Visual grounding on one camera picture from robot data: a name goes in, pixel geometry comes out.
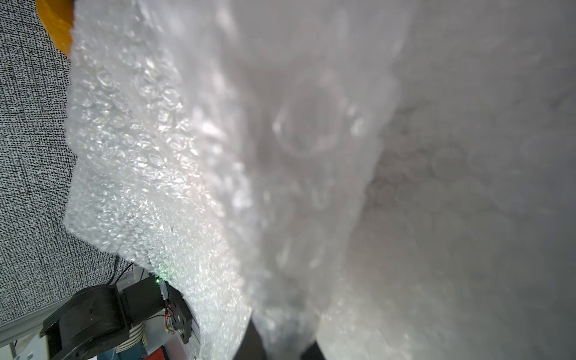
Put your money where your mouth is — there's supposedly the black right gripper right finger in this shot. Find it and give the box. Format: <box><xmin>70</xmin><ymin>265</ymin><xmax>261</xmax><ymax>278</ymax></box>
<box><xmin>300</xmin><ymin>342</ymin><xmax>326</xmax><ymax>360</ymax></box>

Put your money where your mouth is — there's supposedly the clear bubble wrap sheet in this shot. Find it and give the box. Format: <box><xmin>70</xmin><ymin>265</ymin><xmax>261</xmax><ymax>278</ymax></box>
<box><xmin>64</xmin><ymin>1</ymin><xmax>575</xmax><ymax>359</ymax></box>

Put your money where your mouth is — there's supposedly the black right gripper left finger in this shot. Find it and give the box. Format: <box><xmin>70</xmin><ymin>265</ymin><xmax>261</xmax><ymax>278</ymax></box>
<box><xmin>233</xmin><ymin>320</ymin><xmax>267</xmax><ymax>360</ymax></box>

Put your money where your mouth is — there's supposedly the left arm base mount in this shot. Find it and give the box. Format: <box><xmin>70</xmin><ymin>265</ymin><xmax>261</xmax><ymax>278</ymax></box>
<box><xmin>119</xmin><ymin>276</ymin><xmax>200</xmax><ymax>344</ymax></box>

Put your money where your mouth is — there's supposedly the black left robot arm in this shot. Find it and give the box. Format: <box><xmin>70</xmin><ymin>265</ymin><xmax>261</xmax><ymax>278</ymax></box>
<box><xmin>40</xmin><ymin>285</ymin><xmax>131</xmax><ymax>359</ymax></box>

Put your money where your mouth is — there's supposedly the orange lidded cup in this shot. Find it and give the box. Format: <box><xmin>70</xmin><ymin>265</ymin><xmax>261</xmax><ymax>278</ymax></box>
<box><xmin>35</xmin><ymin>0</ymin><xmax>74</xmax><ymax>57</ymax></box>

